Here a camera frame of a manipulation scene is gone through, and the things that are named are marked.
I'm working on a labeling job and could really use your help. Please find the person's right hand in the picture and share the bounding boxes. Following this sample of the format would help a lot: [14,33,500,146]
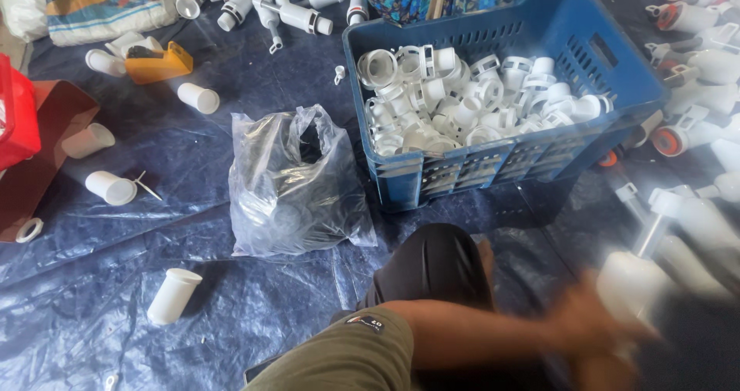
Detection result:
[571,352,640,391]

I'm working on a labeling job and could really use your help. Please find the person's left hand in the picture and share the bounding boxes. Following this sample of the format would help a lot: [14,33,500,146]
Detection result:
[548,271,663,362]

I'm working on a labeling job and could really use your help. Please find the white pump bottle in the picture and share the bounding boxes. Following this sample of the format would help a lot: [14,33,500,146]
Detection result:
[595,251,683,334]

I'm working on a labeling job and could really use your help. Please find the person's black trouser leg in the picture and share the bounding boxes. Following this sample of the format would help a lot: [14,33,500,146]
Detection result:
[331,223,496,325]

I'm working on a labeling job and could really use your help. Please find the heap of white pump assemblies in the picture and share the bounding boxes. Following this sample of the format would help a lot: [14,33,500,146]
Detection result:
[595,0,740,299]

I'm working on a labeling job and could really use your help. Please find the heap of white plastic caps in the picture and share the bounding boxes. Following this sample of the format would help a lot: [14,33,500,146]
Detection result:
[357,45,614,156]

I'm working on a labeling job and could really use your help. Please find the person's olive sleeve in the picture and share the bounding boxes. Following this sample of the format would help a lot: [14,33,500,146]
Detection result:
[243,307,415,391]

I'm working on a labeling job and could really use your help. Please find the blue plastic crate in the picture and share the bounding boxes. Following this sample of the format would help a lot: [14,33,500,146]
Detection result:
[342,0,671,214]

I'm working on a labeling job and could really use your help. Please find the clear bag of black rings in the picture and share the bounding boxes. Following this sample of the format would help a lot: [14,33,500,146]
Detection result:
[228,104,378,259]

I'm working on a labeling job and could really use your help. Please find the blue tarpaulin sheet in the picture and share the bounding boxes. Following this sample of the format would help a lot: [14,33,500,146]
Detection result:
[0,0,740,391]

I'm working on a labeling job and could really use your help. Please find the dark phone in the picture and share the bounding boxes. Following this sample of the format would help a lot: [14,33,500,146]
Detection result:
[243,355,282,387]

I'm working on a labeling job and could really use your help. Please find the white plastic tube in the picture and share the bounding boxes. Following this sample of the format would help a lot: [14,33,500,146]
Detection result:
[86,171,138,207]
[177,82,220,115]
[86,49,127,78]
[104,31,164,59]
[61,123,116,159]
[147,268,203,326]

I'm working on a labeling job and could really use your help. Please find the heap of white pump heads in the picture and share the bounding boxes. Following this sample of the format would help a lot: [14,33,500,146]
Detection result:
[173,0,371,54]

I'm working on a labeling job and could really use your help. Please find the white plastic blade piece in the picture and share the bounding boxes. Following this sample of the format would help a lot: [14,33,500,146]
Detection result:
[134,171,164,201]

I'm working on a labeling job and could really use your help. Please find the yellow tape dispenser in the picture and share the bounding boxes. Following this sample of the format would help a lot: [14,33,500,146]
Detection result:
[125,41,194,86]

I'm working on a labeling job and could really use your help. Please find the white woven printed sack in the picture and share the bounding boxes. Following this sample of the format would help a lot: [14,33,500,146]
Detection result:
[44,0,180,47]

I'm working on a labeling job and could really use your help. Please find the red plastic crate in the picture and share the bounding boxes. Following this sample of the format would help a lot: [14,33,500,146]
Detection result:
[0,54,42,171]

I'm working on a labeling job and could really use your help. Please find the white plastic bag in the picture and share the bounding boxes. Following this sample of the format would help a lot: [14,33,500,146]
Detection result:
[0,0,48,42]

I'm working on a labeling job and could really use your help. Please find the white plastic ring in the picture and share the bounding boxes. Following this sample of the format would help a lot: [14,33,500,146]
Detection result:
[15,218,44,244]

